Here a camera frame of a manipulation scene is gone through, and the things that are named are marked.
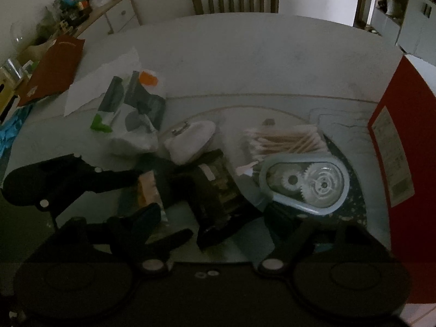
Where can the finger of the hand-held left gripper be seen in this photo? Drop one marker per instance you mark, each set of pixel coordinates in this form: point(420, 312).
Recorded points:
point(119, 179)
point(177, 237)

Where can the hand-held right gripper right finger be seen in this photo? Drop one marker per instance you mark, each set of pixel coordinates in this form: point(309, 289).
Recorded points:
point(277, 216)

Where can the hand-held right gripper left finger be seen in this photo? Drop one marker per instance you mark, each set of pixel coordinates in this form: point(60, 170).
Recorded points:
point(153, 216)

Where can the orange snack packet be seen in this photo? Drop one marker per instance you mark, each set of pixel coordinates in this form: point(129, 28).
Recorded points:
point(150, 190)

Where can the black box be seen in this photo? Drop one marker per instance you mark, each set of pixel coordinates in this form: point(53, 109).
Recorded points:
point(218, 197)

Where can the large red carton box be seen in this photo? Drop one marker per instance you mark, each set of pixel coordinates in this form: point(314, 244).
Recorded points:
point(412, 190)

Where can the light blue correction tape dispenser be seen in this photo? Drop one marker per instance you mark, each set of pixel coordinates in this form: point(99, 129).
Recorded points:
point(306, 180)

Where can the blue cloth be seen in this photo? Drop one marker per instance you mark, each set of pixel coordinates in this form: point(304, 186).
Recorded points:
point(12, 133)

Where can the small pink white wrapper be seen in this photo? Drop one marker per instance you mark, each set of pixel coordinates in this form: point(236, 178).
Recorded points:
point(246, 170)

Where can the printed plastic tissue pack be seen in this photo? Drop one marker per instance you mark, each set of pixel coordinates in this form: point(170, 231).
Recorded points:
point(136, 115)

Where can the bag of cotton swabs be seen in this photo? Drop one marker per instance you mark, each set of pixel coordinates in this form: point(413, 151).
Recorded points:
point(289, 141)

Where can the white zip pouch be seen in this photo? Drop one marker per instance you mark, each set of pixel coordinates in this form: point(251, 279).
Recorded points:
point(190, 139)

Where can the dark blue round mat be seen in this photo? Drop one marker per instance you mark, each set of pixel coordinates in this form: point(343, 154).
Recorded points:
point(356, 190)

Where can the yellow box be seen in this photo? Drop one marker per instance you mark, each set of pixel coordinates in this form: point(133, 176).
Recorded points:
point(6, 95)

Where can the white paper sheet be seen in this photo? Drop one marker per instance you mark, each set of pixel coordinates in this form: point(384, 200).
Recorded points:
point(88, 88)

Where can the red-brown paper bag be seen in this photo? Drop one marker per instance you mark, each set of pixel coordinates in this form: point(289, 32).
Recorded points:
point(54, 70)

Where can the clear glass vase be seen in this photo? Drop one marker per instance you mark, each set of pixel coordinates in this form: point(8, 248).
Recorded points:
point(22, 35)

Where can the wooden side cabinet white drawers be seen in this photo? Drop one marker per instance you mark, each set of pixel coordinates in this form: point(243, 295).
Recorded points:
point(119, 12)

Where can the pile of colourful toys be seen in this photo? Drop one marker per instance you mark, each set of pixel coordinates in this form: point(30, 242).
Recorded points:
point(73, 5)

